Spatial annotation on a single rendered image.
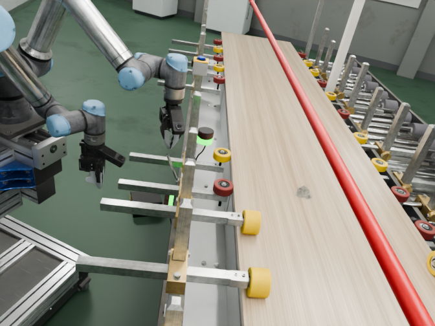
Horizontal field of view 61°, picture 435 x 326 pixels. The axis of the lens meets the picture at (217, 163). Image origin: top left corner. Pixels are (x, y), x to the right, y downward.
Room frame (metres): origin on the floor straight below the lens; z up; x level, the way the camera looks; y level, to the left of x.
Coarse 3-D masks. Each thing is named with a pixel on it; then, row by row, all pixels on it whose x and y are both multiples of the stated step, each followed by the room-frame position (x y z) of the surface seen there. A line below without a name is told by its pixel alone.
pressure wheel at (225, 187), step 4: (216, 180) 1.21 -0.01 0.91; (220, 180) 1.22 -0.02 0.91; (224, 180) 1.22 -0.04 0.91; (228, 180) 1.23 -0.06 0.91; (216, 184) 1.18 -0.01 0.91; (220, 184) 1.19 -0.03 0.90; (224, 184) 1.19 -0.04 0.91; (228, 184) 1.20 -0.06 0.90; (232, 184) 1.20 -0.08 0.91; (216, 188) 1.17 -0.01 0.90; (220, 188) 1.16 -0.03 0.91; (224, 188) 1.17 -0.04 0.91; (228, 188) 1.17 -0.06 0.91; (232, 188) 1.18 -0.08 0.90; (216, 192) 1.17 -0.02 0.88; (220, 192) 1.16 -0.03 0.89; (224, 192) 1.16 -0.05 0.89; (228, 192) 1.16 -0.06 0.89; (224, 196) 1.16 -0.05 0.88; (220, 204) 1.19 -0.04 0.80
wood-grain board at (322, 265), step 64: (256, 64) 2.92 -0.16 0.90; (256, 128) 1.77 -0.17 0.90; (256, 192) 1.19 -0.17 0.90; (320, 192) 1.27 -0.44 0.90; (384, 192) 1.37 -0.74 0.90; (256, 256) 0.85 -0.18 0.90; (320, 256) 0.90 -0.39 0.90; (256, 320) 0.62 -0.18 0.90; (320, 320) 0.65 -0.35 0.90; (384, 320) 0.69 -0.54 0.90
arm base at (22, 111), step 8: (16, 96) 1.17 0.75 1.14; (0, 104) 1.14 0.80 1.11; (8, 104) 1.15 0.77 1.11; (16, 104) 1.17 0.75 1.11; (24, 104) 1.19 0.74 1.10; (0, 112) 1.13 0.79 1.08; (8, 112) 1.15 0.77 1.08; (16, 112) 1.15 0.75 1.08; (24, 112) 1.18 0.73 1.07; (32, 112) 1.22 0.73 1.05; (0, 120) 1.12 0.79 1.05; (8, 120) 1.13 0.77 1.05; (16, 120) 1.15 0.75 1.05; (24, 120) 1.17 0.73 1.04
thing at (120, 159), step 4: (100, 148) 1.14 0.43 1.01; (104, 148) 1.15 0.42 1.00; (108, 148) 1.16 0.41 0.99; (96, 152) 1.12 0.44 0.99; (100, 152) 1.12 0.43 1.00; (104, 152) 1.13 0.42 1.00; (108, 152) 1.14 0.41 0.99; (112, 152) 1.16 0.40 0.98; (116, 152) 1.17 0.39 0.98; (100, 156) 1.13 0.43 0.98; (104, 156) 1.13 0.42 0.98; (108, 156) 1.13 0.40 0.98; (112, 156) 1.14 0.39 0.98; (116, 156) 1.15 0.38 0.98; (120, 156) 1.16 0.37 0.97; (108, 160) 1.13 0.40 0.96; (112, 160) 1.13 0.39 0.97; (116, 160) 1.13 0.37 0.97; (120, 160) 1.14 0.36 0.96; (124, 160) 1.16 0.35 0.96; (116, 164) 1.13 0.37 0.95; (120, 164) 1.13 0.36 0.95
